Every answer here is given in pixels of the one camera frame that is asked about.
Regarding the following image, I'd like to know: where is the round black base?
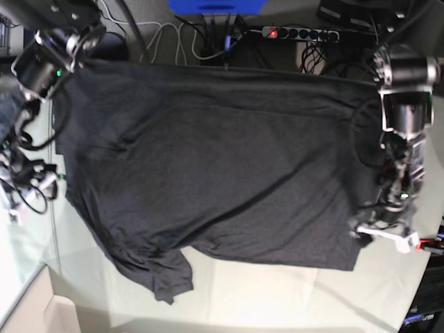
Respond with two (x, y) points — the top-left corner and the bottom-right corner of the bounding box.
(91, 32), (130, 61)

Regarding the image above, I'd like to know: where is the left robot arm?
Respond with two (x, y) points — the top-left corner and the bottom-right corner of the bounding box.
(352, 1), (443, 239)

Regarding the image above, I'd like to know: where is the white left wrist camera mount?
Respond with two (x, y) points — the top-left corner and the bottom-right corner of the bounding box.
(348, 219), (420, 254)

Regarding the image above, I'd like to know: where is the blue box top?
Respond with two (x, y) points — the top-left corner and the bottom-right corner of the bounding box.
(168, 0), (266, 15)

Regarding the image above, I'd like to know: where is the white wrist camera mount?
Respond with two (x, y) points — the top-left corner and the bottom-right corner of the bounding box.
(348, 219), (420, 254)
(0, 166), (67, 226)

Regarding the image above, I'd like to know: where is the black power strip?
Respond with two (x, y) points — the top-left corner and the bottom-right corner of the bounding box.
(262, 26), (340, 44)

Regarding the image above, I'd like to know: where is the dark grey t-shirt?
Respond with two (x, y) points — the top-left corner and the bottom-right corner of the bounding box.
(53, 60), (381, 303)

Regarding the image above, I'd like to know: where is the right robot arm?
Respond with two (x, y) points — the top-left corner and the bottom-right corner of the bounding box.
(1, 1), (105, 194)

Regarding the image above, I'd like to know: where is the light green table cloth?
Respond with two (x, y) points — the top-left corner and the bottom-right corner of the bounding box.
(1, 107), (429, 332)

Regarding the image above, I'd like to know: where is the red black clamp right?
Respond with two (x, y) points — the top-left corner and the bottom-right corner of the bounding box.
(416, 239), (444, 255)

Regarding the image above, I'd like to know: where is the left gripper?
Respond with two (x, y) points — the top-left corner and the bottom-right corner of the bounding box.
(357, 199), (416, 236)

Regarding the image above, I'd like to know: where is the white cable loop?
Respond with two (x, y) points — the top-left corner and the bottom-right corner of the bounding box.
(139, 20), (188, 67)

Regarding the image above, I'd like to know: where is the beige box corner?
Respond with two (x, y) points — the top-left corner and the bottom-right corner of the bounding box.
(1, 264), (81, 333)

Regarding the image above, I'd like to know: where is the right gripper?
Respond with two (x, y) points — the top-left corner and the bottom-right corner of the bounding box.
(6, 155), (49, 194)

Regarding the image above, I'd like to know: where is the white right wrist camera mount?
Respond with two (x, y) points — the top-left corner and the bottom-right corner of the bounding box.
(0, 166), (67, 226)

